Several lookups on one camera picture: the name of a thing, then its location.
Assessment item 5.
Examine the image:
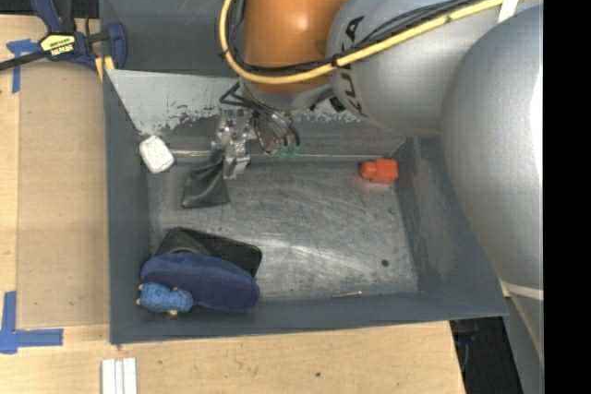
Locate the black flat case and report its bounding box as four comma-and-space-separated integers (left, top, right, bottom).
155, 226, 264, 279

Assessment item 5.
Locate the grey metal bin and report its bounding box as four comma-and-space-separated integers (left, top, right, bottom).
96, 0, 512, 345

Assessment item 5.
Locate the blue toy animal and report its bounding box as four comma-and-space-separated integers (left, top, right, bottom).
135, 281, 195, 317

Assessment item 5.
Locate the pale wood board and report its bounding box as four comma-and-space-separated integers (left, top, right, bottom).
16, 58, 113, 331

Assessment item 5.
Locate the orange-red toy block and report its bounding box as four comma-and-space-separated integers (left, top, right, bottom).
359, 158, 400, 186

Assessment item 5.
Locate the dark blue slipper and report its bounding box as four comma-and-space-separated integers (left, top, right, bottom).
139, 251, 261, 313

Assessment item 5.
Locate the white rounded block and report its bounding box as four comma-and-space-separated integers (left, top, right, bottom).
139, 134, 175, 174

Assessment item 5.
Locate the black cloth pouch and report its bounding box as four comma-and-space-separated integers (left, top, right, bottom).
180, 152, 232, 210

